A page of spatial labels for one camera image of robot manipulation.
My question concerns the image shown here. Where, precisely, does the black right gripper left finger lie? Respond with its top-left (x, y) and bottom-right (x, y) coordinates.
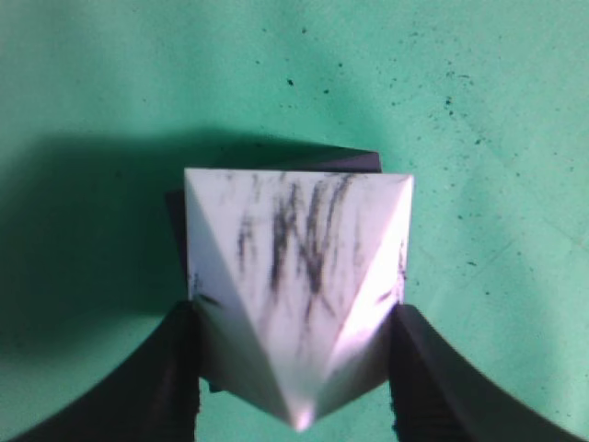
top-left (17, 301), bottom-right (200, 441)

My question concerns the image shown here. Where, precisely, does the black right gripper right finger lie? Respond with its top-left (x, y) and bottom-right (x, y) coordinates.
top-left (389, 304), bottom-right (575, 441)

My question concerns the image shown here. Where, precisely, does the white marbled square pyramid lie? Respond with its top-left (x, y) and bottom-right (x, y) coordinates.
top-left (184, 169), bottom-right (414, 432)

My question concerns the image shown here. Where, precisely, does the green table cloth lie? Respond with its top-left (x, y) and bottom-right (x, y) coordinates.
top-left (1, 1), bottom-right (588, 439)

